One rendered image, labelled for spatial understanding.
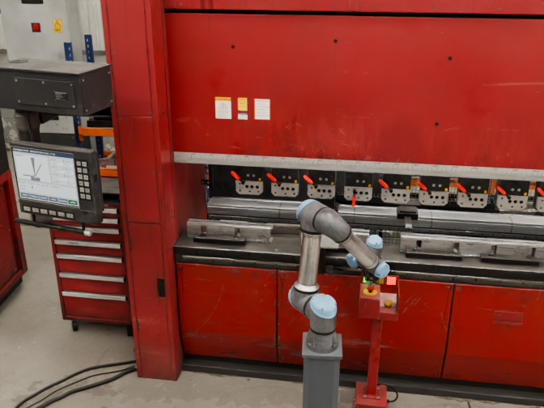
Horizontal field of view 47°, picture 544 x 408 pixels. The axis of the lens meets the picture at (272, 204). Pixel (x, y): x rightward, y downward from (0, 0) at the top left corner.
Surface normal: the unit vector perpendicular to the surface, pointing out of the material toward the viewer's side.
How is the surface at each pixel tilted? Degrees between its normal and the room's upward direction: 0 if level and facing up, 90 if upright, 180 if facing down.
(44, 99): 90
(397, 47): 90
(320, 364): 90
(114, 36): 90
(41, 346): 0
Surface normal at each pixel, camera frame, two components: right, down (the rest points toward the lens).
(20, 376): 0.00, -0.92
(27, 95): -0.34, 0.36
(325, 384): -0.07, 0.38
